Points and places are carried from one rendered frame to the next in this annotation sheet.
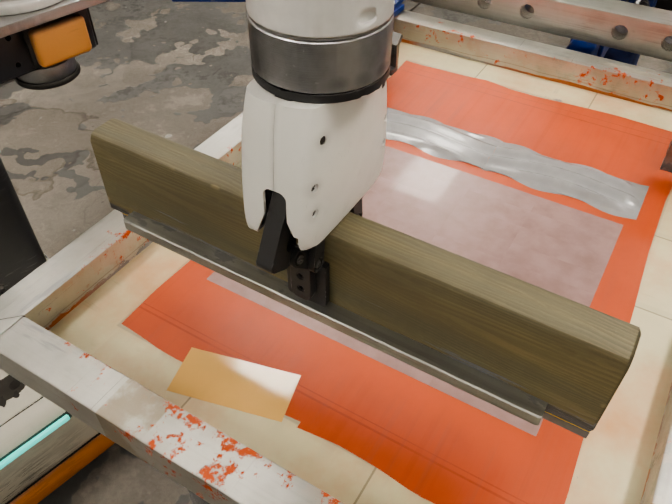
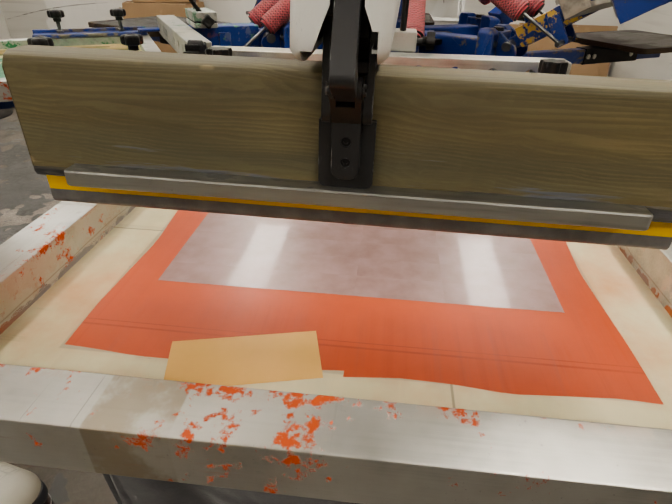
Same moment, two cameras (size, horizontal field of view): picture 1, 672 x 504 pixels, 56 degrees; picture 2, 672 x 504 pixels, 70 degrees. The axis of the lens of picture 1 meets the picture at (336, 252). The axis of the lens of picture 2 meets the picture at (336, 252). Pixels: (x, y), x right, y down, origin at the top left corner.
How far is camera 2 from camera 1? 0.27 m
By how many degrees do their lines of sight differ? 24
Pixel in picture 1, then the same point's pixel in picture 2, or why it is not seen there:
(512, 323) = (613, 105)
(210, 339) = (192, 328)
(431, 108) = not seen: hidden behind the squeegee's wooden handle
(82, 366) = (34, 382)
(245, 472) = (334, 421)
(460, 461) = (522, 351)
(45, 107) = not seen: outside the picture
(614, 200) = not seen: hidden behind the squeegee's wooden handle
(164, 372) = (148, 374)
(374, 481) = (459, 397)
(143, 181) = (92, 103)
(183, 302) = (140, 305)
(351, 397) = (381, 333)
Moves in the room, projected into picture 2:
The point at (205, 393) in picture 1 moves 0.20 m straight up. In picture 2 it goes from (214, 379) to (164, 59)
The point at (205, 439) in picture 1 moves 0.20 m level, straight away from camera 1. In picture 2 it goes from (259, 404) to (97, 262)
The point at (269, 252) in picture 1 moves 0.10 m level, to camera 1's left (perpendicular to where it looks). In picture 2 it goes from (347, 54) to (98, 69)
